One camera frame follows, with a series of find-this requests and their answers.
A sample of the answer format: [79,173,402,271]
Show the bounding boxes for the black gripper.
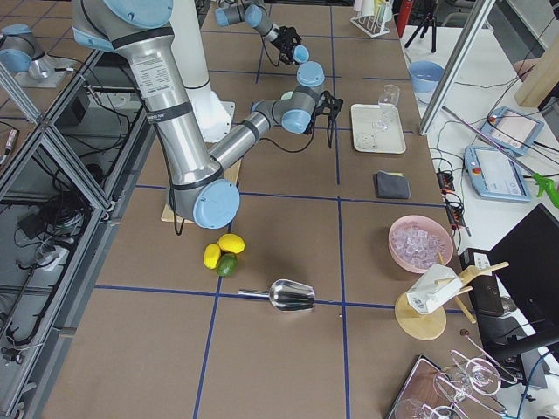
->
[273,26,302,65]
[321,91,343,148]

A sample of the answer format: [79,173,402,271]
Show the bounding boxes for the light blue plastic cup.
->
[292,45,310,64]

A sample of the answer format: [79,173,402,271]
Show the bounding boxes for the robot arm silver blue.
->
[214,1,310,65]
[72,1,343,229]

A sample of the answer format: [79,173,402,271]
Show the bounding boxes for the large blue bowl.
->
[408,60,445,93]

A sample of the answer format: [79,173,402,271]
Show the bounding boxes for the pink bowl with ice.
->
[388,215,454,273]

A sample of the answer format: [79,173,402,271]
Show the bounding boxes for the metal ice scoop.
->
[238,278,315,312]

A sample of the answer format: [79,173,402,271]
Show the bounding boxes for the cream bear tray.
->
[350,104,406,155]

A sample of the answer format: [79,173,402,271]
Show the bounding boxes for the clear wine glass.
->
[373,84,400,132]

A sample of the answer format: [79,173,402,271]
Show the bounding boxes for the dark grey folded cloth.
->
[373,171,411,199]

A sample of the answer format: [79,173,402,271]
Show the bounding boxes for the wooden cutting board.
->
[161,160,242,224]

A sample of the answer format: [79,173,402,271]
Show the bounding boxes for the red cylinder bottle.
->
[396,0,414,38]

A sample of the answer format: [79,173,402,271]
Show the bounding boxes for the yellow lemon upper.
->
[217,233,245,254]

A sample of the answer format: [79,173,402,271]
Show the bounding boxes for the yellow lemon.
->
[203,243,222,270]
[217,233,245,254]

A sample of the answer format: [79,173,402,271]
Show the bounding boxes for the green lime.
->
[216,253,238,278]

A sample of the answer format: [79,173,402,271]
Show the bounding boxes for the blue teach pendant near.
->
[464,146,532,203]

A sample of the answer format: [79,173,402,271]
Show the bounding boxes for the blue teach pendant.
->
[464,146,532,203]
[480,106,544,156]

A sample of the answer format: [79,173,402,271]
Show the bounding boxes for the yellow lemon lower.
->
[203,243,222,270]

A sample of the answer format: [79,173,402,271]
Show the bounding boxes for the blue teach pendant far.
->
[480,106,544,156]

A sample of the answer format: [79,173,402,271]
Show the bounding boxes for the white carton box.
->
[406,264,462,315]

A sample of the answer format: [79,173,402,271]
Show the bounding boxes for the wooden stand with round base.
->
[395,262,509,340]

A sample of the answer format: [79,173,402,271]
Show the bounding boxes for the long metal grabber stick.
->
[441,106,559,197]

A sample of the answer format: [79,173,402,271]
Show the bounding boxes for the black laptop monitor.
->
[487,204,558,361]

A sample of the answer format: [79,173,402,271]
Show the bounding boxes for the upturned wine glasses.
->
[386,350,518,418]

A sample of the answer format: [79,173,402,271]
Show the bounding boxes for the white wire cup rack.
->
[350,0,392,38]

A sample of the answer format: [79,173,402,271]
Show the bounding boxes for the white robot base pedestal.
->
[170,0,234,143]

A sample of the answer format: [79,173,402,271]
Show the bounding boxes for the black camera tripod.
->
[404,10,437,53]

